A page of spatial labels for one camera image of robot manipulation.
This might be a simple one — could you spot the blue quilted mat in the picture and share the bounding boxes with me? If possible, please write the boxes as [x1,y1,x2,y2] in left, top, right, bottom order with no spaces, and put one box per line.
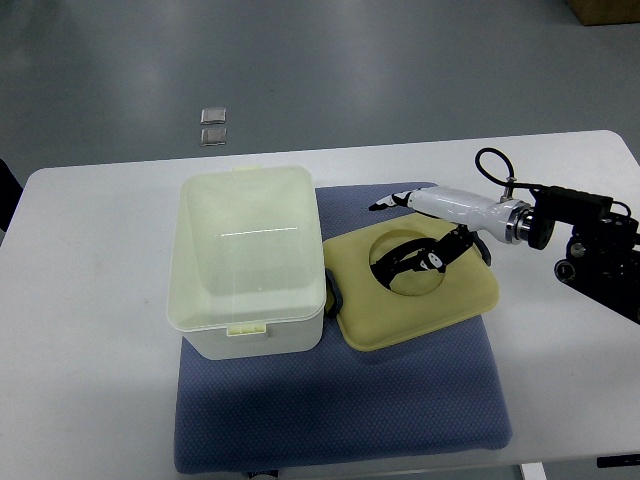
[174,183,512,474]

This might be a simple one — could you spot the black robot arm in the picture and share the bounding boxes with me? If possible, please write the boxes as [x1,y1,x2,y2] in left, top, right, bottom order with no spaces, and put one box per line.
[509,183,639,323]

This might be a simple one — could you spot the black table control panel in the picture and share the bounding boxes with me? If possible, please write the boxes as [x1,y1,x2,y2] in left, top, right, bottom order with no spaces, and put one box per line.
[596,453,640,469]

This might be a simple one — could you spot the yellow box lid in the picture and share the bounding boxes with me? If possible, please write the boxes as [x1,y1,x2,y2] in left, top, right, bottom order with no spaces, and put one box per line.
[323,214,499,352]

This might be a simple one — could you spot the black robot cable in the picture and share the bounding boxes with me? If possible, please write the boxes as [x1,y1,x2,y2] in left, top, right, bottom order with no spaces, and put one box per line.
[474,146,632,217]

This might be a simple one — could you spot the upper metal floor plate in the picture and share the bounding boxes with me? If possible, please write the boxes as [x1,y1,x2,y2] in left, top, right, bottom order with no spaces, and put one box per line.
[200,106,227,125]

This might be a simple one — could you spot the white storage box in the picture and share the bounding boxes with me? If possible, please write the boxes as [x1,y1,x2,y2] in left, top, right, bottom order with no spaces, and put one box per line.
[167,166,326,360]

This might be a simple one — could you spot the metal floor plate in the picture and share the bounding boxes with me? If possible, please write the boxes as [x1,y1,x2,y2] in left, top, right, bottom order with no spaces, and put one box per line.
[200,127,227,146]
[200,106,227,125]

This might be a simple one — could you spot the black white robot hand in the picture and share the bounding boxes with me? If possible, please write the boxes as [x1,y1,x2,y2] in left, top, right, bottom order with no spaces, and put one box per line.
[369,186,530,286]

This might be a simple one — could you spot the lower metal floor plate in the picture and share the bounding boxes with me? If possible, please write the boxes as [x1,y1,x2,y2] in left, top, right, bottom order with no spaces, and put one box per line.
[200,127,227,146]

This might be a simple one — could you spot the brown cardboard box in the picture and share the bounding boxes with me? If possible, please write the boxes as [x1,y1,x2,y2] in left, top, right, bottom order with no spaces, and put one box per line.
[567,0,639,26]

